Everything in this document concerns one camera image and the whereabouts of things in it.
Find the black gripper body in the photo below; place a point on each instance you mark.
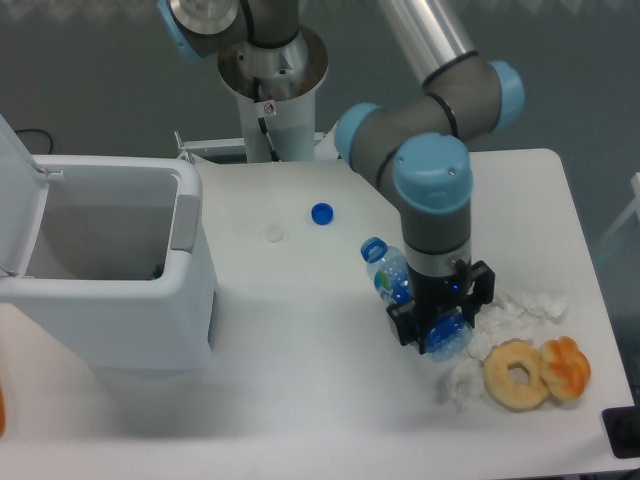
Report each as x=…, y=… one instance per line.
x=435, y=296

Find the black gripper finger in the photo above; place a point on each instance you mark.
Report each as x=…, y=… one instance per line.
x=407, y=326
x=481, y=291

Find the clear plastic bottle blue label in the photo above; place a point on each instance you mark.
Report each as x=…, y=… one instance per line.
x=387, y=268

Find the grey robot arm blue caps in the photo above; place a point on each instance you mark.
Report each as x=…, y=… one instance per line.
x=415, y=157

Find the blue bottle cap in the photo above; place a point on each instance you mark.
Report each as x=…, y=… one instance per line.
x=322, y=213

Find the white bottle cap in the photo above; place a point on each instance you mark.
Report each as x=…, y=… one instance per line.
x=273, y=234

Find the large crumpled white tissue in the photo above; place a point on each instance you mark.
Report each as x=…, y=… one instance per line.
x=515, y=316

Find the small crumpled white tissue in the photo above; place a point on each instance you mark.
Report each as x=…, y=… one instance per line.
x=465, y=384

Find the orange glazed twisted pastry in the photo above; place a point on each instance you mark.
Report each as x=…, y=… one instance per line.
x=564, y=368

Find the black device at table edge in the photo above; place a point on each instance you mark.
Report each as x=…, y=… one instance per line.
x=622, y=428

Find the white trash bin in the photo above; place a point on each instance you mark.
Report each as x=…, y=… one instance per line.
x=121, y=273

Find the white trash bin lid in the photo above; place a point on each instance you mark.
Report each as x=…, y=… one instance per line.
x=24, y=192

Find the orange object at left edge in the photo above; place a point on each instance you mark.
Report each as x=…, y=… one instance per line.
x=2, y=413

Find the plain ring donut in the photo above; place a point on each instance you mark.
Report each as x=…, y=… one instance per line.
x=512, y=377

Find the white metal frame right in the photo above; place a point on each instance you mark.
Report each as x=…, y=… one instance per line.
x=620, y=229

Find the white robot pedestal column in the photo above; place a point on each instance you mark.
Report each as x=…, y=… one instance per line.
x=275, y=91

